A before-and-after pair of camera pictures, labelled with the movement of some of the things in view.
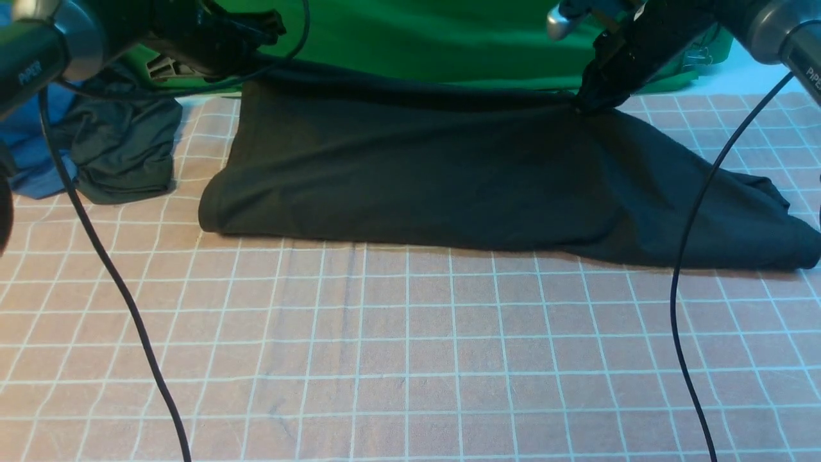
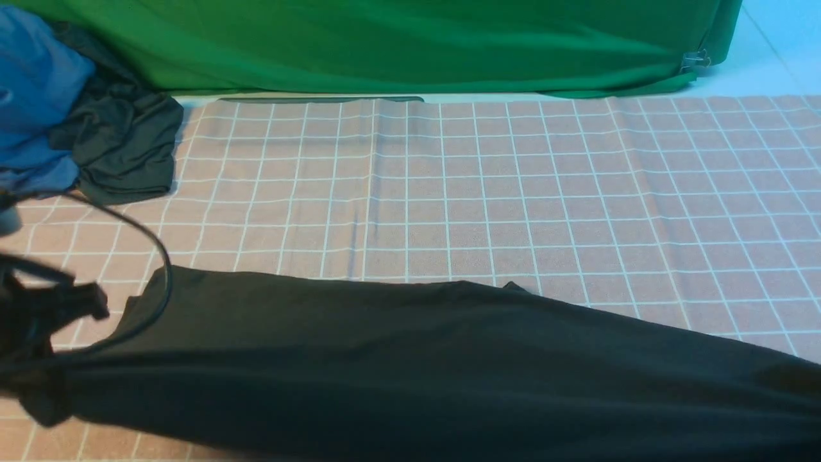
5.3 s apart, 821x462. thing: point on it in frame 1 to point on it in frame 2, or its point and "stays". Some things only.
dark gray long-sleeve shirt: (499, 161) to (215, 366)
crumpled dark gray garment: (118, 133) stays
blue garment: (33, 166) stays
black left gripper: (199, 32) to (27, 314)
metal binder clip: (697, 55) stays
